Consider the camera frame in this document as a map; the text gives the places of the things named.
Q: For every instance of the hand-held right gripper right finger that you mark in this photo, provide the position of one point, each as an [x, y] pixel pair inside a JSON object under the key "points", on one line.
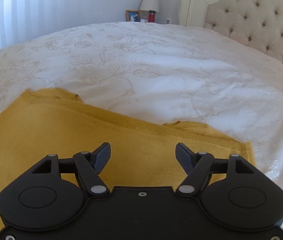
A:
{"points": [[184, 158]]}

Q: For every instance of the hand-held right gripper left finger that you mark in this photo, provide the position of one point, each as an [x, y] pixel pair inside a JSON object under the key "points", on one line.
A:
{"points": [[102, 158]]}

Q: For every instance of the yellow knit sweater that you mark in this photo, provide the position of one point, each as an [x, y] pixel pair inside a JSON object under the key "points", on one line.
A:
{"points": [[56, 135]]}

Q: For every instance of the white embroidered bedspread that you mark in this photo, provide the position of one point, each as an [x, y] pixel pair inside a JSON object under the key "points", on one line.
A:
{"points": [[156, 67]]}

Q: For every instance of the small white clock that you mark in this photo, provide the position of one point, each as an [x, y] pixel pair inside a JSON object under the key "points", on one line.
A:
{"points": [[144, 20]]}

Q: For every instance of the red tumbler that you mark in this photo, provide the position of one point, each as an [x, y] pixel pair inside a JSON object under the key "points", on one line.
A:
{"points": [[152, 16]]}

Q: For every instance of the white sheer curtain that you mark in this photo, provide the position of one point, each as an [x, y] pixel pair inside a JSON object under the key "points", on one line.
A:
{"points": [[44, 10]]}

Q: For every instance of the white table lamp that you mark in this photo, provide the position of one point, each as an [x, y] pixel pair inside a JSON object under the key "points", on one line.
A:
{"points": [[149, 1]]}

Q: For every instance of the cream tufted headboard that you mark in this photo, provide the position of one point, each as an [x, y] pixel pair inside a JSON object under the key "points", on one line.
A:
{"points": [[256, 12]]}

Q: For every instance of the white wall outlet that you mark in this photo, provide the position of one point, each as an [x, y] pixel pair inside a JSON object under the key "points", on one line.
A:
{"points": [[168, 20]]}

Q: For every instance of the wooden picture frame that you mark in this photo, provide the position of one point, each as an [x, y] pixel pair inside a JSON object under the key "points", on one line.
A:
{"points": [[133, 16]]}

